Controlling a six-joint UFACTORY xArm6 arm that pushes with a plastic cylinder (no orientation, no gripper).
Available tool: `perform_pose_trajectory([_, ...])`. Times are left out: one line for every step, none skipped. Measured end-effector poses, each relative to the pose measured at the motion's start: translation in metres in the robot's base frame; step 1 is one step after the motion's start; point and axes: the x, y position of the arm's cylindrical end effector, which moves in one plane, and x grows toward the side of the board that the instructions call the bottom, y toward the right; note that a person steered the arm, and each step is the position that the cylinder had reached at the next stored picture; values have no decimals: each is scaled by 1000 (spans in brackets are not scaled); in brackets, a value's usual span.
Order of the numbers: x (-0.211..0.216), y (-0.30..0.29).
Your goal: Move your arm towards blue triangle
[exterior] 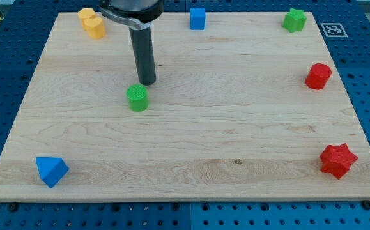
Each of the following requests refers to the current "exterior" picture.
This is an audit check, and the yellow heart block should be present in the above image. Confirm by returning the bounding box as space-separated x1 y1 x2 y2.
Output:
84 17 105 39

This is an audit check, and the red star block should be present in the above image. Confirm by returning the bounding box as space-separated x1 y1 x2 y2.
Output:
320 143 358 180

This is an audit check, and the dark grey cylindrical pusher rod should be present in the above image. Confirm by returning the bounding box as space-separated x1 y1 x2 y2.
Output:
129 27 157 86

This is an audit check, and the black bolt left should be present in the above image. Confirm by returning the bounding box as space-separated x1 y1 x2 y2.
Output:
7 203 19 213

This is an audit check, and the green cylinder block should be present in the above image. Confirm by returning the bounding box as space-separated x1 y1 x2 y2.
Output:
126 84 149 112

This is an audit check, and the black bolt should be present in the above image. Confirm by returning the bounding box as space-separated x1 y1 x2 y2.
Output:
361 200 370 210
7 203 19 213

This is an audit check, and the blue cube block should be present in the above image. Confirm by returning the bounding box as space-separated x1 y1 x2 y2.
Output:
190 7 206 30

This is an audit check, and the white fiducial marker tag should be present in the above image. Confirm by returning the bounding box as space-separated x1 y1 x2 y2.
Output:
321 22 348 38

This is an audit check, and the black bolt right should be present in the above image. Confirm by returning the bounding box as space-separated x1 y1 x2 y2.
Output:
361 200 370 210

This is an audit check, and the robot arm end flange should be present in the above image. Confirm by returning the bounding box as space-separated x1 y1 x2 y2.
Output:
99 0 164 30

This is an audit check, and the wooden board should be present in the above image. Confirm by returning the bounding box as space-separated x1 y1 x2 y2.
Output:
0 12 370 203

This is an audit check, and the blue triangle block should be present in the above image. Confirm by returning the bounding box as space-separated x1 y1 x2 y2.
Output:
36 157 69 188

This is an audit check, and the green star block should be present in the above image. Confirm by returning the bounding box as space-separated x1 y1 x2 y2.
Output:
282 8 307 33

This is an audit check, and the yellow hexagon block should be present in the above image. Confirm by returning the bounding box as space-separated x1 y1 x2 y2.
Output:
77 8 96 30

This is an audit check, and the red cylinder block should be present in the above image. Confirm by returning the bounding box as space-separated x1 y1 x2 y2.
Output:
305 63 332 90

